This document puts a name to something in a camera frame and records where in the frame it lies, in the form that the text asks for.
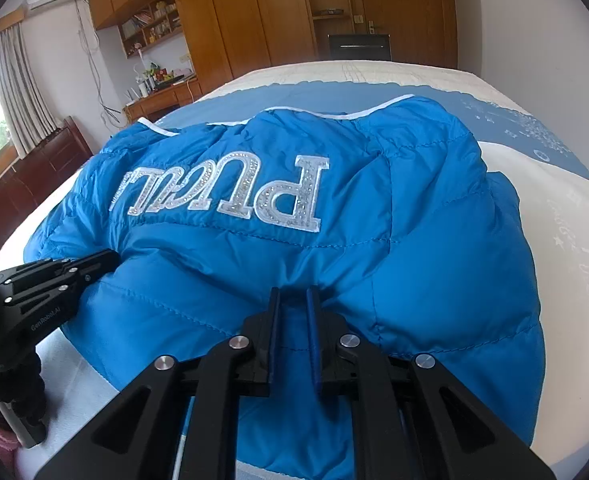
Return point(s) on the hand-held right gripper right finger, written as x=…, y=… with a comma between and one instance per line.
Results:
x=315, y=340

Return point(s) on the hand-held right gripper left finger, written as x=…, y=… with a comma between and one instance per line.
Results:
x=273, y=340

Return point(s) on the dark wooden headboard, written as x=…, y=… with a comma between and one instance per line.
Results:
x=49, y=160

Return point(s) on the bed with blue printed sheet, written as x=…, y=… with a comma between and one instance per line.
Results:
x=564, y=240

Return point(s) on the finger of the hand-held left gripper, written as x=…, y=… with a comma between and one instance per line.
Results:
x=54, y=267
x=59, y=291

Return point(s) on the black chair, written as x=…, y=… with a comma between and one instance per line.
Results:
x=359, y=47

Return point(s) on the wooden wardrobe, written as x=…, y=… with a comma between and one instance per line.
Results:
x=254, y=15

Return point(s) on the wooden wall shelf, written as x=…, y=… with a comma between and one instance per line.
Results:
x=149, y=25

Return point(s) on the wooden door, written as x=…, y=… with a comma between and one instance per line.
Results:
x=409, y=5

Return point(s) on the blue quilted jacket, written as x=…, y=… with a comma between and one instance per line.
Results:
x=324, y=260

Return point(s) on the beige curtain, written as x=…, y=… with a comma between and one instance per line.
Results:
x=24, y=85

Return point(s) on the wooden desk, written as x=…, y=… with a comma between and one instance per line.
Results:
x=159, y=100

